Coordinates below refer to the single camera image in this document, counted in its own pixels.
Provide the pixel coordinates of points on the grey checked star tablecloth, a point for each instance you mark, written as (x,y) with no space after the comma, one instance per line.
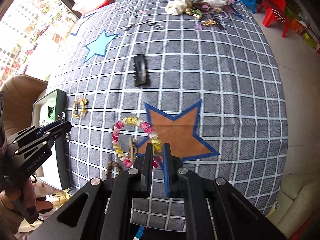
(215,94)

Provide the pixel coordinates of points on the white fluffy scrunchie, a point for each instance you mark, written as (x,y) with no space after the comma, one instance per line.
(218,3)

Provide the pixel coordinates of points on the green gold sequin bow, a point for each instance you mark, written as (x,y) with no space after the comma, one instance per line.
(196,13)

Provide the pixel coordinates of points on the black scalloped snap hair clip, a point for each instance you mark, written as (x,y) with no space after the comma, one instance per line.
(141,70)

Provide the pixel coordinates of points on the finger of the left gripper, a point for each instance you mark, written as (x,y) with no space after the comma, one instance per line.
(51,128)
(64,133)

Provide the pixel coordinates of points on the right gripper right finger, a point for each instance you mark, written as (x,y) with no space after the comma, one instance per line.
(171,165)

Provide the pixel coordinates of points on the brown leather armchair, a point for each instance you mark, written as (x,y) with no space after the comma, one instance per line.
(20,92)

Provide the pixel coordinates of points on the green translucent bangle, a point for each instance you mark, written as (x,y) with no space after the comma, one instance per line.
(50,102)

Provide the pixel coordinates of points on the gold hair clip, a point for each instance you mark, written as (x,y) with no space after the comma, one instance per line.
(209,23)

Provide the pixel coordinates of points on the left hand holding gripper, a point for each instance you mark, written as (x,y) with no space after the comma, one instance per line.
(13,218)

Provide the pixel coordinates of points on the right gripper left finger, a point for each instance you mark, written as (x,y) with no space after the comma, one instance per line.
(146,172)

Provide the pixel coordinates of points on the red plastic chair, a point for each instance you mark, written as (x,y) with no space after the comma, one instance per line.
(275,12)

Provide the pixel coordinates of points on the beige cutout hair clip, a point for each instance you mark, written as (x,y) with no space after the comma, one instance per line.
(132,150)

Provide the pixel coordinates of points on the black claw hair clip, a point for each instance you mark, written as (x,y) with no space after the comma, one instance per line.
(51,112)

